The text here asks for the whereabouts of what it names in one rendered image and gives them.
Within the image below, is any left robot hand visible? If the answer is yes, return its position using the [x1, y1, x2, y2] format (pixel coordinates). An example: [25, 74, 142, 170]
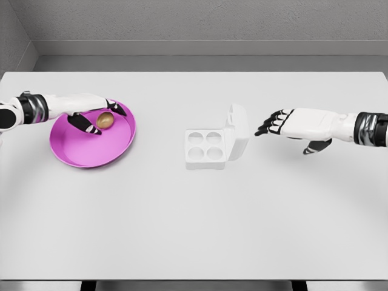
[61, 93, 128, 136]

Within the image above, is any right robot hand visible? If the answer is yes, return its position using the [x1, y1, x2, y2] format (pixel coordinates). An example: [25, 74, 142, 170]
[253, 108, 338, 156]

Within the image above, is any brown egg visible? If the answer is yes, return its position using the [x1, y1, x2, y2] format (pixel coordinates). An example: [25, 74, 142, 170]
[96, 112, 115, 130]

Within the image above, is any white egg box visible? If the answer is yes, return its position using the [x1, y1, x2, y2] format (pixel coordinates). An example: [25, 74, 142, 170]
[185, 104, 250, 171]

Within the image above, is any pink round plate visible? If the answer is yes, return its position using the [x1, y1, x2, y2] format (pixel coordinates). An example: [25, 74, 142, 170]
[49, 99, 137, 169]

